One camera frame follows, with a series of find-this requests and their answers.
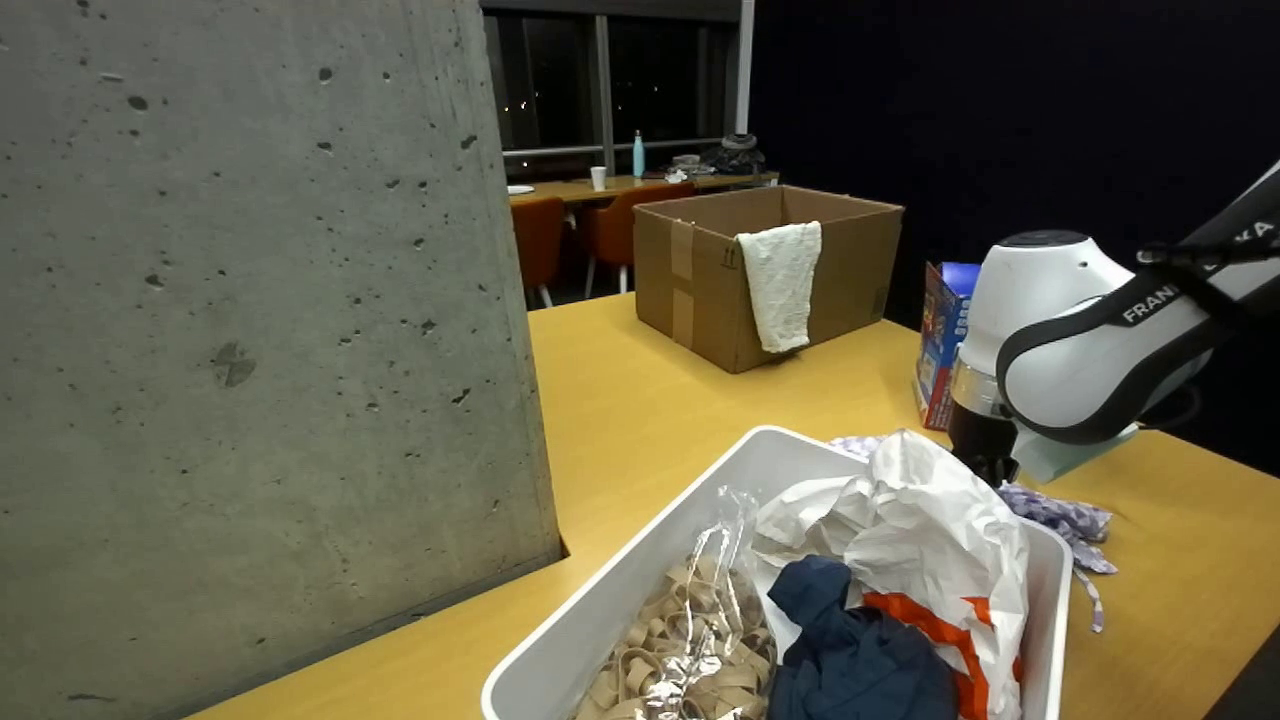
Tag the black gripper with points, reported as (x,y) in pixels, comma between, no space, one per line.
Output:
(983,436)

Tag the purple checkered cloth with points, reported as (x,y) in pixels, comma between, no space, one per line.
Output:
(1060,520)

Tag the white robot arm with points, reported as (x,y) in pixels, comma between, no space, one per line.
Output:
(1070,348)

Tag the dark blue cloth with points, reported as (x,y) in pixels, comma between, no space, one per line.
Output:
(850,660)

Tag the white plastic basket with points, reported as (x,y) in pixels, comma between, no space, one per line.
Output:
(545,672)

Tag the white orange plastic bag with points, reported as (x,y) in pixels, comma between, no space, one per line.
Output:
(791,524)

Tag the blue Oreo snack box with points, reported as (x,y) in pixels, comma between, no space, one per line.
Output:
(940,330)

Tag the white towel on box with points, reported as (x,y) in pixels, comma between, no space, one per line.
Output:
(780,264)

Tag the cardboard box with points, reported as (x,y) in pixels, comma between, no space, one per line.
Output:
(692,273)

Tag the bag of wooden pieces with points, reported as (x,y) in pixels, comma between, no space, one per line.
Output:
(696,650)

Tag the orange chair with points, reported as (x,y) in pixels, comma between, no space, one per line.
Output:
(543,231)
(606,232)

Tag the long wooden desk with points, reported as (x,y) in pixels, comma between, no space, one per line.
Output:
(616,186)

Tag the teal water bottle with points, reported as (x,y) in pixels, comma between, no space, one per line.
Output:
(636,152)

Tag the white paper cup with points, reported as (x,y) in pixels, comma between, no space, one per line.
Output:
(597,178)

